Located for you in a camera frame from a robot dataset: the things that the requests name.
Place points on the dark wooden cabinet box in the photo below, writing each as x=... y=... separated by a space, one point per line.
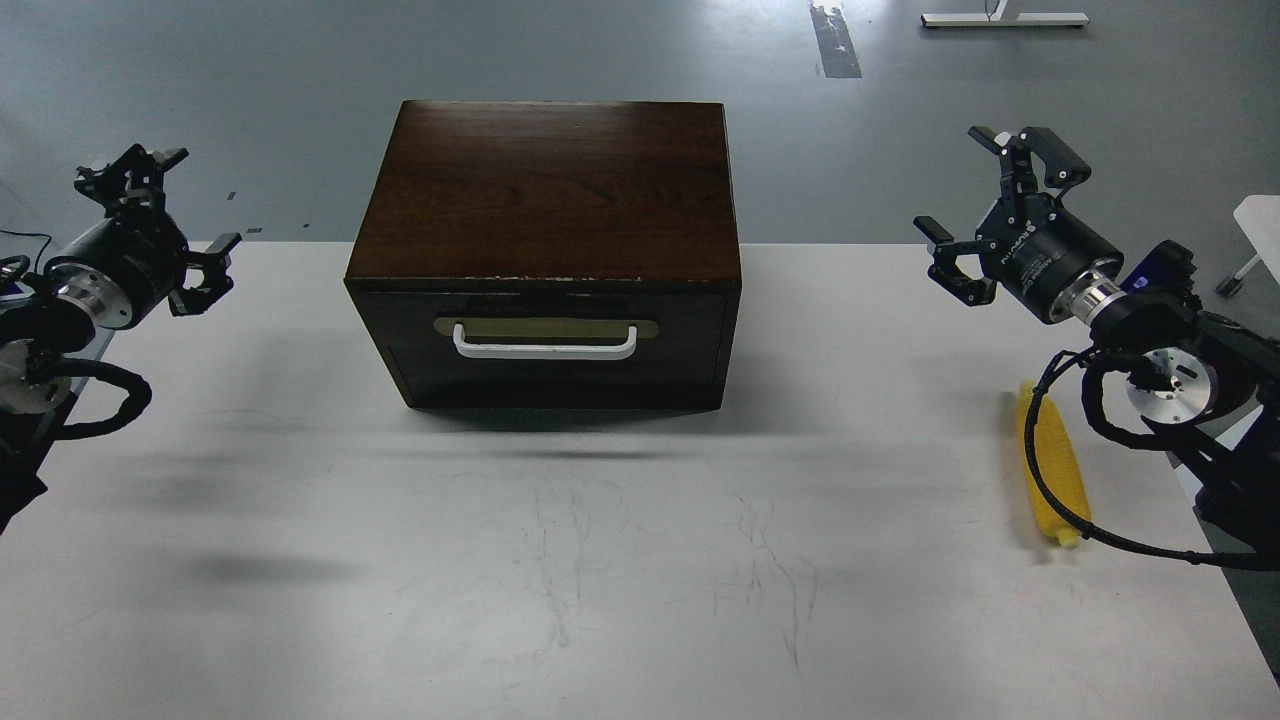
x=620 y=197

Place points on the wooden drawer with white handle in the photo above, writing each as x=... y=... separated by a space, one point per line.
x=555 y=349

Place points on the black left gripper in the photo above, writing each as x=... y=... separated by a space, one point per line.
x=119 y=270

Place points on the black tape strip on floor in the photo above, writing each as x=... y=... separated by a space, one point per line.
x=837 y=54

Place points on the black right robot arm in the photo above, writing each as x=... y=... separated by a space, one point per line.
x=1162 y=373

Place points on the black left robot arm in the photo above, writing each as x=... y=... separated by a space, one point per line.
x=52 y=391

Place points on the yellow corn cob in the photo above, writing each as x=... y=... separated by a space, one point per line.
x=1058 y=467

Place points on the white table foot bar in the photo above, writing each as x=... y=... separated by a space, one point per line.
x=1005 y=14

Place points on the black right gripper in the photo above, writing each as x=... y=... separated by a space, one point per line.
x=1035 y=258

